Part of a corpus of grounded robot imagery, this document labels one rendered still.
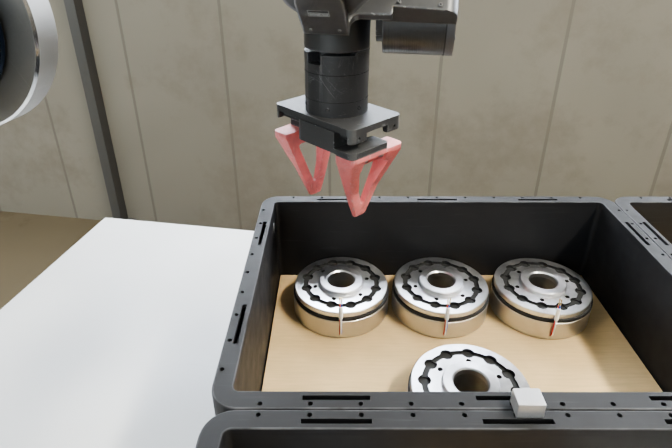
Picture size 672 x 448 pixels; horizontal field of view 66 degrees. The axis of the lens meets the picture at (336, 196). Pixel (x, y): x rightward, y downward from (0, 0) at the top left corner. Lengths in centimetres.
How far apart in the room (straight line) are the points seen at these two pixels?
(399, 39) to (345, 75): 5
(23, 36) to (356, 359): 42
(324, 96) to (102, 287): 57
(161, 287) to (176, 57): 138
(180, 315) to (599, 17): 160
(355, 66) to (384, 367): 28
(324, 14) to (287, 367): 32
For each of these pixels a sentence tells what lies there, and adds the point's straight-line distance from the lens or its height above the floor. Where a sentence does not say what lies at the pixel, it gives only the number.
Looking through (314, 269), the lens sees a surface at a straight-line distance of 60.
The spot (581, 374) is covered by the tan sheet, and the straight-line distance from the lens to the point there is 57.
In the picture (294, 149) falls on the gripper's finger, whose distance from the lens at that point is 51.
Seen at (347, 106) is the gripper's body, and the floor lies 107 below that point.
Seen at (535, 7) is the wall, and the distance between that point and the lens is 192.
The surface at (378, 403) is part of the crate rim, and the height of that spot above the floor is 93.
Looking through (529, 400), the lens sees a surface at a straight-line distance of 37.
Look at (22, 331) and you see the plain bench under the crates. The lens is 88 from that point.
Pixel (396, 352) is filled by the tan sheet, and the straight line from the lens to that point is 54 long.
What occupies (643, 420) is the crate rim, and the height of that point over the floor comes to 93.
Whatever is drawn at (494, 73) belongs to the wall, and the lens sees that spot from 194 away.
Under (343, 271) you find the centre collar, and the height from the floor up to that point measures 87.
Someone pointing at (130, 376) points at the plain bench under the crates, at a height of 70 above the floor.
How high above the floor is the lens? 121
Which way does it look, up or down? 27 degrees down
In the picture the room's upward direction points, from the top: straight up
